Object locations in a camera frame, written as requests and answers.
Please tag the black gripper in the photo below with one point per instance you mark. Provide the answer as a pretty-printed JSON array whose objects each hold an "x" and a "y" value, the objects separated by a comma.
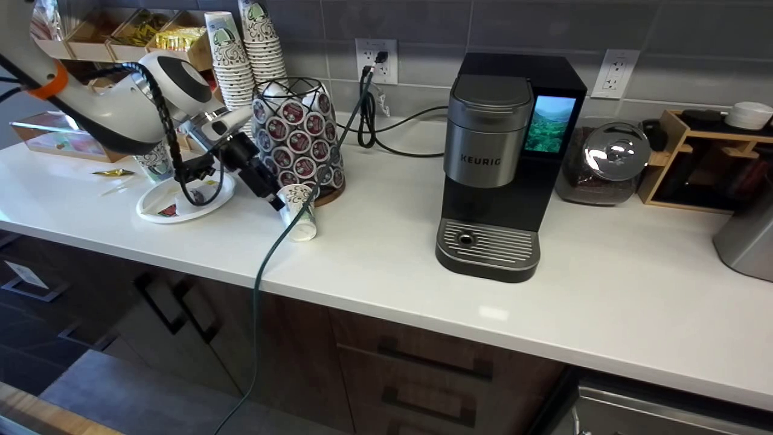
[{"x": 224, "y": 141}]

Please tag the lower drawer handle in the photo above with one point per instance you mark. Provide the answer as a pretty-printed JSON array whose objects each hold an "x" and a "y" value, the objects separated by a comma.
[{"x": 463, "y": 415}]

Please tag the wooden tray with packets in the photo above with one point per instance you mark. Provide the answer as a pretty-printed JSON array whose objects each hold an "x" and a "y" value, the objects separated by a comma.
[{"x": 58, "y": 134}]

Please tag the left wall outlet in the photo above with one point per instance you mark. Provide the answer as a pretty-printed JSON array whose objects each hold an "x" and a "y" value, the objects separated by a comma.
[{"x": 380, "y": 59}]

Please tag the right cabinet door handle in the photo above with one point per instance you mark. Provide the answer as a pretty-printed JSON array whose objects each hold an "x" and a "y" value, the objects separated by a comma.
[{"x": 198, "y": 309}]

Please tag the laying white styrofoam cup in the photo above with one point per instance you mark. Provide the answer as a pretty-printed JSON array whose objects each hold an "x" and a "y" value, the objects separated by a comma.
[{"x": 297, "y": 211}]

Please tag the wall outlet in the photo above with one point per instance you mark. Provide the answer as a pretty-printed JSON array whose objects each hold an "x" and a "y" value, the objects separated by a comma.
[
  {"x": 615, "y": 72},
  {"x": 380, "y": 59}
]

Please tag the drawer handle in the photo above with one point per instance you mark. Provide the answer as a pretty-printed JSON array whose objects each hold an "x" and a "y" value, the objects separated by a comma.
[
  {"x": 452, "y": 359},
  {"x": 463, "y": 415}
]

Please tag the cabinet door handle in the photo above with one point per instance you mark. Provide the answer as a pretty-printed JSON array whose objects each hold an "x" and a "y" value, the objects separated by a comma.
[
  {"x": 158, "y": 292},
  {"x": 198, "y": 309}
]

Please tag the white plate with scraps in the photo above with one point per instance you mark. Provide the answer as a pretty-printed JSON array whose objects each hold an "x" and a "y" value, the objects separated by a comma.
[{"x": 166, "y": 204}]

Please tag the silver appliance at right edge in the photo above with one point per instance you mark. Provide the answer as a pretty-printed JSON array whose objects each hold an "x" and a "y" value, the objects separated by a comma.
[{"x": 745, "y": 243}]

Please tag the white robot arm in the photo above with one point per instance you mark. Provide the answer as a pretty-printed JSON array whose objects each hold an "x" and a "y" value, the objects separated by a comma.
[{"x": 163, "y": 99}]

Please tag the stack of paper cups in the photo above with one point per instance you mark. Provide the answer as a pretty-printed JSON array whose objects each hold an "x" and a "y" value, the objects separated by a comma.
[
  {"x": 262, "y": 42},
  {"x": 230, "y": 60}
]

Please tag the left cabinet door handle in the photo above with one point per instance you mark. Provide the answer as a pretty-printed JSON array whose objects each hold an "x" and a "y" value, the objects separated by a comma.
[{"x": 158, "y": 292}]

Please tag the right stack of paper cups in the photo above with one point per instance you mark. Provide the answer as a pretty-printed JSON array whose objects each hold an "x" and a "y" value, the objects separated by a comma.
[{"x": 262, "y": 42}]

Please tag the upper drawer handle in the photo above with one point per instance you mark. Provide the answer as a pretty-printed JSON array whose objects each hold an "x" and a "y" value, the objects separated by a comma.
[{"x": 452, "y": 359}]

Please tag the left stack of paper cups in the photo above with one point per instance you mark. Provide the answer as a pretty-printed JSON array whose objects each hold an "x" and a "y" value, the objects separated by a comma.
[{"x": 230, "y": 60}]

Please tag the upright patterned paper cup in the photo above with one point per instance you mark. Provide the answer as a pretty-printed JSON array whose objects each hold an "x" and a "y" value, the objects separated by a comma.
[{"x": 155, "y": 165}]

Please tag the round grey lidded appliance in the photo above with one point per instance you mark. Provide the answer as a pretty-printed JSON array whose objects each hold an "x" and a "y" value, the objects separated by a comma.
[{"x": 602, "y": 165}]

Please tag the black silver Keurig coffee maker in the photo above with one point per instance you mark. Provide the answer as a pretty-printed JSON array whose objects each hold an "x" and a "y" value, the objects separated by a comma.
[{"x": 508, "y": 125}]

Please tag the wooden organizer box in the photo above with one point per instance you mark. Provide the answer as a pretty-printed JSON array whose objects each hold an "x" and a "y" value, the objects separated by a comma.
[{"x": 709, "y": 163}]

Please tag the wire basket of coffee pods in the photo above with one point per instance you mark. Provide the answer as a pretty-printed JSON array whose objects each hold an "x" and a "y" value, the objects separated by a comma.
[{"x": 296, "y": 134}]

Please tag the right wall outlet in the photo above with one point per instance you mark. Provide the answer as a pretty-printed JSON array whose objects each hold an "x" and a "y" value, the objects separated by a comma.
[{"x": 615, "y": 72}]

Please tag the white round lid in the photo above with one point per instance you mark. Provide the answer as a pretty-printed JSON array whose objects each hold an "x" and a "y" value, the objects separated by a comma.
[{"x": 750, "y": 114}]

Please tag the yellow packet on counter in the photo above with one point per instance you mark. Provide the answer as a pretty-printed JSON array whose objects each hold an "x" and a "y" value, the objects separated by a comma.
[{"x": 115, "y": 171}]

